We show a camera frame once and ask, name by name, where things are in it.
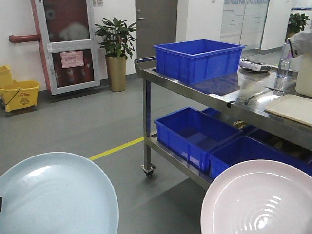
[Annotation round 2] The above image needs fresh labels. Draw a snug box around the light blue plate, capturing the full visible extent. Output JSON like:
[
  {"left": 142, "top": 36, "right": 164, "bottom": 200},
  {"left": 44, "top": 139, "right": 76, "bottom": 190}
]
[{"left": 0, "top": 152, "right": 119, "bottom": 234}]

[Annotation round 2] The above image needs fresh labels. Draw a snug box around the pink plate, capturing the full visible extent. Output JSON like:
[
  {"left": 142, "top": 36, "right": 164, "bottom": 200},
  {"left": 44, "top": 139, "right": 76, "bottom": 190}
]
[{"left": 200, "top": 160, "right": 312, "bottom": 234}]

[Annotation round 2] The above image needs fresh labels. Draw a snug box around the beige tray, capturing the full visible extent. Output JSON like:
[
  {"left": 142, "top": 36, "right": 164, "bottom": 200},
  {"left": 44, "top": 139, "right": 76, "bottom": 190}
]
[{"left": 265, "top": 94, "right": 312, "bottom": 127}]

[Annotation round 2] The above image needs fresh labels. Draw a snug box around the yellow mop bucket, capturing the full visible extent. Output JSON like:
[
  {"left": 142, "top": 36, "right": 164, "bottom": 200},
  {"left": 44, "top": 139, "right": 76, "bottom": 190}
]
[{"left": 0, "top": 65, "right": 40, "bottom": 117}]

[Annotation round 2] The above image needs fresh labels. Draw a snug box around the red pipe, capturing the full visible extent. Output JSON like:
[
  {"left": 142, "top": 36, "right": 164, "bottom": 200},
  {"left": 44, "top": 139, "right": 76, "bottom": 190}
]
[{"left": 8, "top": 35, "right": 40, "bottom": 44}]

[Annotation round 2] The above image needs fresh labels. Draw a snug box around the plant in gold pot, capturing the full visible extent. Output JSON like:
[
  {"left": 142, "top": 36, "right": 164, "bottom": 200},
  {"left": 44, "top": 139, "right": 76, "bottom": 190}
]
[{"left": 95, "top": 18, "right": 137, "bottom": 92}]

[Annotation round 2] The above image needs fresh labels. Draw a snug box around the blue bin lower left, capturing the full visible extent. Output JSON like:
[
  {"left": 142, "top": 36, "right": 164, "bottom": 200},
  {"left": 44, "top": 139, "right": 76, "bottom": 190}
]
[{"left": 154, "top": 107, "right": 242, "bottom": 173}]

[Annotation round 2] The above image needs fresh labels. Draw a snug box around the grey door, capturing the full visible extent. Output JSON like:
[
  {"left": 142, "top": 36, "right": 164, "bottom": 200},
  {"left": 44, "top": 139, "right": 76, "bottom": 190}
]
[{"left": 135, "top": 0, "right": 178, "bottom": 58}]

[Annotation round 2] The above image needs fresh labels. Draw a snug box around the blue plastic bin top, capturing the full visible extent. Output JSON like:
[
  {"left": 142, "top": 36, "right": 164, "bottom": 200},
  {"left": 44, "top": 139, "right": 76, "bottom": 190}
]
[{"left": 153, "top": 39, "right": 245, "bottom": 84}]

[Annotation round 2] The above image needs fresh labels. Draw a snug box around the blue bin lower right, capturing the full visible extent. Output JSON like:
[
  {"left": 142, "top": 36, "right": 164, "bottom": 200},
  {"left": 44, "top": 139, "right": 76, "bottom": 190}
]
[{"left": 209, "top": 136, "right": 312, "bottom": 179}]

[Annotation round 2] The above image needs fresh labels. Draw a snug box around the stainless steel cart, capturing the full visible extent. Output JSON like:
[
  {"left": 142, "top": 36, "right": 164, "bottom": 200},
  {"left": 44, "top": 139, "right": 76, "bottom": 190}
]
[{"left": 134, "top": 57, "right": 312, "bottom": 189}]

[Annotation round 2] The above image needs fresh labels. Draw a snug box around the white grey remote controller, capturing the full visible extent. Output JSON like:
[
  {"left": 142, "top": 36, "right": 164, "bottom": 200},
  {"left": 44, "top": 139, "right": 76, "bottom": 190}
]
[{"left": 239, "top": 58, "right": 271, "bottom": 72}]

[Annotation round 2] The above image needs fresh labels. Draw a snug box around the clear water bottle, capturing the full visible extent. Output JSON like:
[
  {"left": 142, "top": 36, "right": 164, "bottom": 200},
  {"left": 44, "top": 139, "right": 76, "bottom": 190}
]
[{"left": 274, "top": 42, "right": 292, "bottom": 90}]

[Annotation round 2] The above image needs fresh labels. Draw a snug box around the cream plastic basket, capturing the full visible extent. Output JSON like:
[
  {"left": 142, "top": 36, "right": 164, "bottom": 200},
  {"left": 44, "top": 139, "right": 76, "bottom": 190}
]
[{"left": 295, "top": 54, "right": 312, "bottom": 97}]

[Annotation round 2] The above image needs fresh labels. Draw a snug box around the grey jacket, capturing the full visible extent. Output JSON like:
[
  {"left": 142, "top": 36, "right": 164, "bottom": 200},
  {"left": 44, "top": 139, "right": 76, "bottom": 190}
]
[{"left": 288, "top": 31, "right": 312, "bottom": 58}]

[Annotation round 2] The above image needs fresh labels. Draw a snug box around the potted plant far right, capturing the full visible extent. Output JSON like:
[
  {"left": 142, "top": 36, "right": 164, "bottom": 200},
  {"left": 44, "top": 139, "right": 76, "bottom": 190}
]
[{"left": 285, "top": 13, "right": 311, "bottom": 40}]

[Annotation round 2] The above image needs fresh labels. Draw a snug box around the fire hose cabinet door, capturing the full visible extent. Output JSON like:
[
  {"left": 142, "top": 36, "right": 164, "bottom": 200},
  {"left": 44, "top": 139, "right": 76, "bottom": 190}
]
[{"left": 31, "top": 0, "right": 100, "bottom": 95}]

